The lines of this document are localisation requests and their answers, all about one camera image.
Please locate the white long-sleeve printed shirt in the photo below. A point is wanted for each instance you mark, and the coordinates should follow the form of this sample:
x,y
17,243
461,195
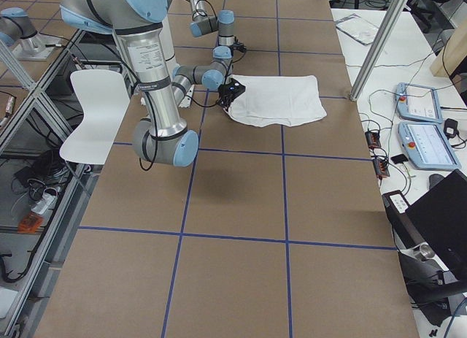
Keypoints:
x,y
267,100

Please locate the blue teach pendant near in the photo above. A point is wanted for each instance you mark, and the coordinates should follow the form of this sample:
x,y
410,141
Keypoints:
x,y
426,146

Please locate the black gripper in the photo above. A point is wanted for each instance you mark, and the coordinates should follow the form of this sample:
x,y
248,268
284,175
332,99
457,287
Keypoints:
x,y
226,98

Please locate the blue teach pendant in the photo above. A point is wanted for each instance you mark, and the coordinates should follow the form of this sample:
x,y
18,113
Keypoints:
x,y
426,146
417,102

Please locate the blue teach pendant far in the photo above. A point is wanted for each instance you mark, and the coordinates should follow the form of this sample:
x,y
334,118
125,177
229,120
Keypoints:
x,y
417,102

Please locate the orange black connector box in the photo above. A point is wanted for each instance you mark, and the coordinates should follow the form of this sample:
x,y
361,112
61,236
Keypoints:
x,y
372,139

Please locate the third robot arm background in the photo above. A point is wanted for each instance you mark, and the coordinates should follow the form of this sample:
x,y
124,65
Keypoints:
x,y
16,26

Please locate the white plastic chair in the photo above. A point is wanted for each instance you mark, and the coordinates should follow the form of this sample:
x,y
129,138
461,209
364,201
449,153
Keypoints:
x,y
104,99

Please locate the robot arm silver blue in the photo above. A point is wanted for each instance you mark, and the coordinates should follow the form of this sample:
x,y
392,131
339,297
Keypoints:
x,y
136,25
206,21

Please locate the aluminium frame post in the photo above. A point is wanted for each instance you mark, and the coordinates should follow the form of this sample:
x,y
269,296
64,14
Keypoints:
x,y
385,29

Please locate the white board black border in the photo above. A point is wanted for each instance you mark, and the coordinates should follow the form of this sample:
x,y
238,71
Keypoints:
x,y
358,28

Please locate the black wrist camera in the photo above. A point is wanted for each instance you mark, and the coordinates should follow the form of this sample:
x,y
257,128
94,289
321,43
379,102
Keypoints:
x,y
233,85
238,46

